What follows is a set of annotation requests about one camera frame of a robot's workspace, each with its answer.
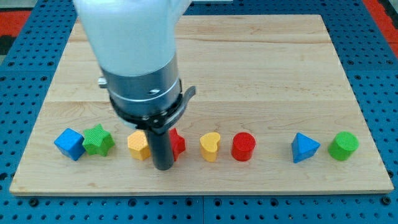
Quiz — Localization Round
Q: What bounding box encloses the yellow heart block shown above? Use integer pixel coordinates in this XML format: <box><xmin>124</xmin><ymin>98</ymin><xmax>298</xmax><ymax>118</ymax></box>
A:
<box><xmin>200</xmin><ymin>132</ymin><xmax>221</xmax><ymax>162</ymax></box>

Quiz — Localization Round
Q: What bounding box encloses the yellow hexagon block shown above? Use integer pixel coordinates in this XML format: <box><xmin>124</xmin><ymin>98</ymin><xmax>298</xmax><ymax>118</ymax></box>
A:
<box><xmin>127</xmin><ymin>131</ymin><xmax>150</xmax><ymax>161</ymax></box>

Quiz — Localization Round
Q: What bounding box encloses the green cylinder block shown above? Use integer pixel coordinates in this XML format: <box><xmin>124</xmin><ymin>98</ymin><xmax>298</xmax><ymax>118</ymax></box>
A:
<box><xmin>328</xmin><ymin>131</ymin><xmax>359</xmax><ymax>161</ymax></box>

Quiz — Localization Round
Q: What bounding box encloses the wooden board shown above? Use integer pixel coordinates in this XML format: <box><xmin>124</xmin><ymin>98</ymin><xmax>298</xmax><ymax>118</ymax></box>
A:
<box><xmin>9</xmin><ymin>15</ymin><xmax>394</xmax><ymax>196</ymax></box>

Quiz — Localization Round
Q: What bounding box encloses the red cylinder block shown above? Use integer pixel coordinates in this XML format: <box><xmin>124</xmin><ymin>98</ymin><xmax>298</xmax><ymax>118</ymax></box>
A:
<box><xmin>231</xmin><ymin>132</ymin><xmax>256</xmax><ymax>162</ymax></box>

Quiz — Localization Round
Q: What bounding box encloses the blue cube block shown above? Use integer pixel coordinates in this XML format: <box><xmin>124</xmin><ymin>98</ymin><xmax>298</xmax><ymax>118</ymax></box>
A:
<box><xmin>53</xmin><ymin>128</ymin><xmax>85</xmax><ymax>161</ymax></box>

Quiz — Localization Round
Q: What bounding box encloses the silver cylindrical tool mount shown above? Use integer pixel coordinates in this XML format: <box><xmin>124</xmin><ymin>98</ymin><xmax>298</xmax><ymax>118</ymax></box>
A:
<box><xmin>98</xmin><ymin>56</ymin><xmax>196</xmax><ymax>134</ymax></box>

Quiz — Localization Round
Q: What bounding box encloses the red star block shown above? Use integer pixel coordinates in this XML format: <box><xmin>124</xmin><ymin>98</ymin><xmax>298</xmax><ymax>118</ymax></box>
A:
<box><xmin>169</xmin><ymin>128</ymin><xmax>186</xmax><ymax>161</ymax></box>

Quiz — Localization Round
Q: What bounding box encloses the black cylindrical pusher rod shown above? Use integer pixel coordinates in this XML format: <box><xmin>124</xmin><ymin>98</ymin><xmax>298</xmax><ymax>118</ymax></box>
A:
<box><xmin>145</xmin><ymin>130</ymin><xmax>174</xmax><ymax>170</ymax></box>

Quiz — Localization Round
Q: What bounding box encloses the green star block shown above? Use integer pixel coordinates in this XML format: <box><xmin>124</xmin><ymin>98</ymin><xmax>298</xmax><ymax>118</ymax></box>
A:
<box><xmin>82</xmin><ymin>124</ymin><xmax>115</xmax><ymax>157</ymax></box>

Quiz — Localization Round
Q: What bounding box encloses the blue triangle block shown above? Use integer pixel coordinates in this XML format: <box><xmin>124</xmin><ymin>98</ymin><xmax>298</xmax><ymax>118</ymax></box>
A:
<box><xmin>291</xmin><ymin>133</ymin><xmax>321</xmax><ymax>163</ymax></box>

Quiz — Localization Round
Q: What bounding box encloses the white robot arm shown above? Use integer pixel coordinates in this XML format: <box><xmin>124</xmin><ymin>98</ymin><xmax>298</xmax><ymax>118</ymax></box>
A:
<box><xmin>73</xmin><ymin>0</ymin><xmax>196</xmax><ymax>170</ymax></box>

